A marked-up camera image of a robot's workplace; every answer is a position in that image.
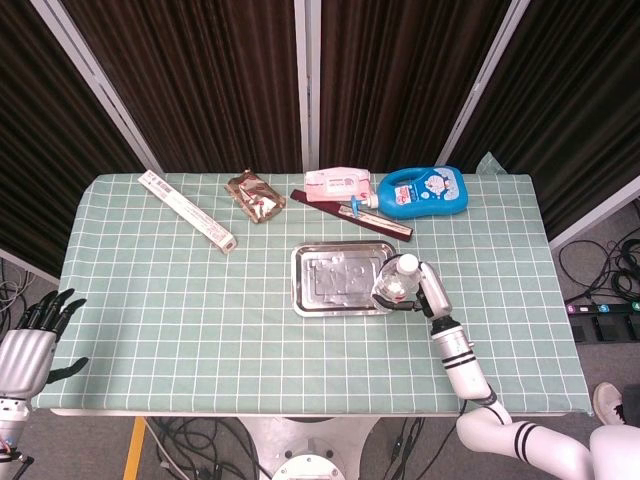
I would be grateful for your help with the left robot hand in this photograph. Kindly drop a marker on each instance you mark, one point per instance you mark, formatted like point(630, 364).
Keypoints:
point(22, 360)

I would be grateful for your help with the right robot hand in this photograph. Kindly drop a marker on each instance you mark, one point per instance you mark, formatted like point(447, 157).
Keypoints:
point(435, 292)

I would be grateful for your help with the transparent plastic water bottle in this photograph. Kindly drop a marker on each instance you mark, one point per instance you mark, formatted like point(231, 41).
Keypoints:
point(395, 282)

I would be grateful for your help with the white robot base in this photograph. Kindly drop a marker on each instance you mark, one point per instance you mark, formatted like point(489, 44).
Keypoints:
point(310, 450)

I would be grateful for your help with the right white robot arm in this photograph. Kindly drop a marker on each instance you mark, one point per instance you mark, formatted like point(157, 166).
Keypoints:
point(465, 372)

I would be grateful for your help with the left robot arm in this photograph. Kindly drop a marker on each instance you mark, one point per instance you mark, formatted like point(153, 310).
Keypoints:
point(10, 425)

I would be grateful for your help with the blue pump detergent bottle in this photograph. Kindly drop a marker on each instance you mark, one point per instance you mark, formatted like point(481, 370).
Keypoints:
point(425, 195)

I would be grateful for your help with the rectangular stainless steel tray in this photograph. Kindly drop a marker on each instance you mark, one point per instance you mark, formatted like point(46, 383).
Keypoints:
point(335, 280)

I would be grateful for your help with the long dark red box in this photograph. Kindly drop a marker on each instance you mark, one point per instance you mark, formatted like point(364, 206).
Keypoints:
point(390, 229)

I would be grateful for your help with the yellow floor tape strip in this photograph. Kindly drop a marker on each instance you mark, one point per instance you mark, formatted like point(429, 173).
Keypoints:
point(134, 450)

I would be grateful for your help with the pink wet wipes pack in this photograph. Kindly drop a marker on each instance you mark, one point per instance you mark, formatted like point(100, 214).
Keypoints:
point(332, 184)

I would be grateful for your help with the green checked tablecloth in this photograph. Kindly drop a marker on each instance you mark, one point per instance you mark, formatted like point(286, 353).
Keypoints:
point(175, 325)

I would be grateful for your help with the black power strip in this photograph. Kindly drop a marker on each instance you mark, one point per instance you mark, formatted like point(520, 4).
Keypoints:
point(600, 307)

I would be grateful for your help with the white shoe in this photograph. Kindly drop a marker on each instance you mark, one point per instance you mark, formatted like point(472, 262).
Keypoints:
point(606, 402)

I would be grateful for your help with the gold foil snack packet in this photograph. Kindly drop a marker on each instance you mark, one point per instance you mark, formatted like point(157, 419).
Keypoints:
point(255, 197)

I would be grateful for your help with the dark brown curtain panel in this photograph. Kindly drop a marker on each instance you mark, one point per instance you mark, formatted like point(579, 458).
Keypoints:
point(395, 75)
point(575, 100)
point(40, 150)
point(200, 75)

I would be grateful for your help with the long white cling film box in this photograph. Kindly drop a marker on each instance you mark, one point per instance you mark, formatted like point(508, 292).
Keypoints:
point(185, 210)

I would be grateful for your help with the white partition frame post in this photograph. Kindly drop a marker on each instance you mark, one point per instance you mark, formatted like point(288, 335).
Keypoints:
point(307, 75)
point(95, 80)
point(480, 85)

